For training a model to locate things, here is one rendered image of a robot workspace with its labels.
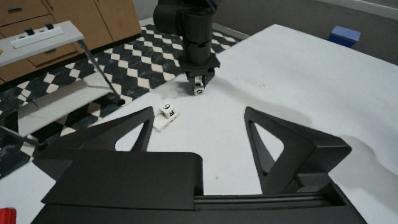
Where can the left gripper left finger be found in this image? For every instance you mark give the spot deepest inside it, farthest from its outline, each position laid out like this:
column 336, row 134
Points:
column 104, row 136

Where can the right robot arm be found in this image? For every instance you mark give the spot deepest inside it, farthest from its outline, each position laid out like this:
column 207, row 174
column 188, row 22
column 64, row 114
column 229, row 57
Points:
column 168, row 17

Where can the white number cube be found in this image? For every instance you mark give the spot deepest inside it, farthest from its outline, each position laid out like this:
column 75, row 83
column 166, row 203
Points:
column 167, row 110
column 199, row 88

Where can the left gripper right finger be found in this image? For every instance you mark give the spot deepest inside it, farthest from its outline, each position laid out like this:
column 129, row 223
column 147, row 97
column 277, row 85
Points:
column 305, row 150

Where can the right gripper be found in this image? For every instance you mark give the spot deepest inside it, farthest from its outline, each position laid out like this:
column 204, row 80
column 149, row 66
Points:
column 198, row 63

